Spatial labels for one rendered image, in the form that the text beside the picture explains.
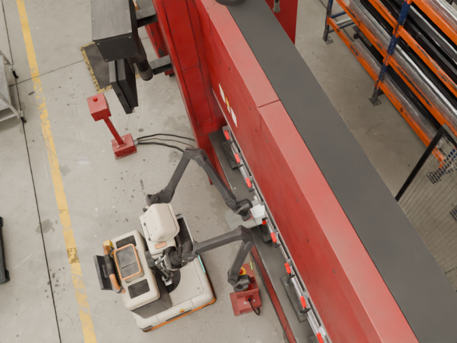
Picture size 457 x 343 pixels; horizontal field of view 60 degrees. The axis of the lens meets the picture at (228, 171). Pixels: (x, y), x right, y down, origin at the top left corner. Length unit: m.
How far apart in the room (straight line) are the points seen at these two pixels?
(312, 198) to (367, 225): 0.20
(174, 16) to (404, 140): 2.86
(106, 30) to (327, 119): 1.58
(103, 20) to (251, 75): 1.29
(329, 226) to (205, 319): 2.42
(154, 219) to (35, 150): 2.74
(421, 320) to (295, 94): 0.91
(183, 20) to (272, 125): 1.10
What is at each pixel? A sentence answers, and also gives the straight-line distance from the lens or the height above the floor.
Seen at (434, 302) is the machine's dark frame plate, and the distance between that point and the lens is 1.39.
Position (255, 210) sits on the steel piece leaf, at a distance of 2.80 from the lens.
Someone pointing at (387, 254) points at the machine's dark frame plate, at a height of 2.30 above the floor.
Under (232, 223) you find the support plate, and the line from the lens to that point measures 2.78.
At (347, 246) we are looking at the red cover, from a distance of 1.37.
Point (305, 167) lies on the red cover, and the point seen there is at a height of 2.30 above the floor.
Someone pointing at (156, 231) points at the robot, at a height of 1.37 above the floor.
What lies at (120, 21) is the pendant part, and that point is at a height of 1.95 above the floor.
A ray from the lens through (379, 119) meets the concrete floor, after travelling 4.56.
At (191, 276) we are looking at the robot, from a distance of 3.46.
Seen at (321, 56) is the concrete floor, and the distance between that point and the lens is 5.04.
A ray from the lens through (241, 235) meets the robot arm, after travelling 2.33.
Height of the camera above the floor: 3.58
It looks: 61 degrees down
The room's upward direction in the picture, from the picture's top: 11 degrees counter-clockwise
